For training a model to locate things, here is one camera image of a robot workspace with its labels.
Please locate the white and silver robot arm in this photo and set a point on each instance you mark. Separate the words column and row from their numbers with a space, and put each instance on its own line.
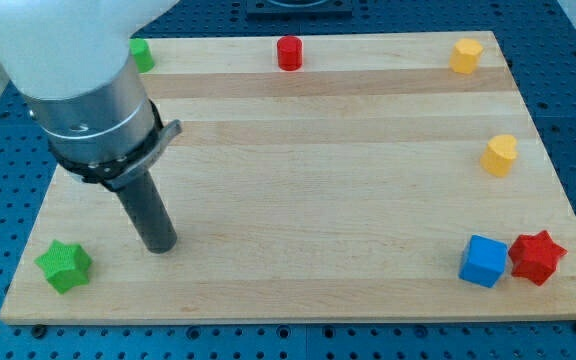
column 71, row 61

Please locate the light wooden board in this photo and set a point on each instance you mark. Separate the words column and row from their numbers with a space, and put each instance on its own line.
column 345, row 191

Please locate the red cylinder block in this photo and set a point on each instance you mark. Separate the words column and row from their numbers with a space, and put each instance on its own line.
column 289, row 53

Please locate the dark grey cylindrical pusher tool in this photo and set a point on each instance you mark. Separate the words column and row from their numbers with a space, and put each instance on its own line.
column 146, row 210

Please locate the green cylinder block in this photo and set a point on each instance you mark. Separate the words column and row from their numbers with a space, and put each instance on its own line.
column 141, row 53

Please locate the yellow heart block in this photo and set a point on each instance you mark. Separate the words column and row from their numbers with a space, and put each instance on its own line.
column 499, row 155

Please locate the blue cube block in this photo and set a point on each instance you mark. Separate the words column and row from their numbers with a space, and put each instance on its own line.
column 483, row 261

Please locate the yellow hexagon block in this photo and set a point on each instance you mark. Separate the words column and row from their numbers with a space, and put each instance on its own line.
column 465, row 56

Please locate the green star block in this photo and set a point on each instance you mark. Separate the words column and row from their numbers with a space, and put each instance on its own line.
column 64, row 266

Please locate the red star block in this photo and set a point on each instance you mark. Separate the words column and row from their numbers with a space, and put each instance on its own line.
column 535, row 257

